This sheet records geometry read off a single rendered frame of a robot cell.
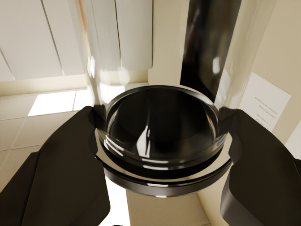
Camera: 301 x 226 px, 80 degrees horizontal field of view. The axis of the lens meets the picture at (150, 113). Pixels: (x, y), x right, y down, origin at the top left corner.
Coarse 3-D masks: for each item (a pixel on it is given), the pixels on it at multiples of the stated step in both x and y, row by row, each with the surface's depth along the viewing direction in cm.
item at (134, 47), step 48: (96, 0) 6; (144, 0) 5; (192, 0) 5; (240, 0) 5; (96, 48) 7; (144, 48) 6; (192, 48) 6; (240, 48) 6; (96, 96) 9; (144, 96) 7; (192, 96) 7; (240, 96) 9; (144, 144) 9; (192, 144) 9; (192, 192) 10
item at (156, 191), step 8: (104, 168) 10; (112, 176) 10; (216, 176) 10; (120, 184) 10; (128, 184) 10; (136, 184) 9; (192, 184) 9; (200, 184) 10; (208, 184) 10; (144, 192) 10; (152, 192) 9; (160, 192) 9; (168, 192) 9; (176, 192) 9; (184, 192) 10
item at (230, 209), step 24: (240, 120) 10; (240, 144) 9; (264, 144) 9; (240, 168) 7; (264, 168) 7; (288, 168) 7; (240, 192) 6; (264, 192) 6; (288, 192) 6; (240, 216) 6; (264, 216) 6; (288, 216) 6
